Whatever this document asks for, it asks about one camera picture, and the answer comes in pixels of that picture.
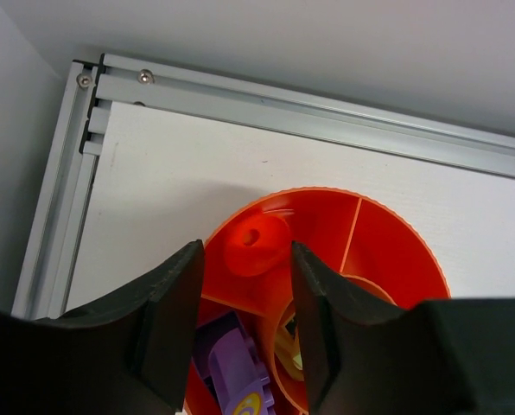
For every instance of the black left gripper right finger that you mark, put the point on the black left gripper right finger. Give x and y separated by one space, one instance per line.
362 355

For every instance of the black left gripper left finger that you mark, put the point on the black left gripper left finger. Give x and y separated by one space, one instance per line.
128 352

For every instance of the purple 2x4 lego brick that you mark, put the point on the purple 2x4 lego brick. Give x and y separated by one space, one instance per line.
207 335

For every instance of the purple rounded flower lego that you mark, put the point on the purple rounded flower lego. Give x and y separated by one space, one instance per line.
249 389

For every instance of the orange round lego piece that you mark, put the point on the orange round lego piece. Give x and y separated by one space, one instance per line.
256 245

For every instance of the orange divided round container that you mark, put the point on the orange divided round container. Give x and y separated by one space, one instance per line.
358 237

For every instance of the aluminium table frame rail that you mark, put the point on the aluminium table frame rail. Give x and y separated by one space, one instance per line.
146 157

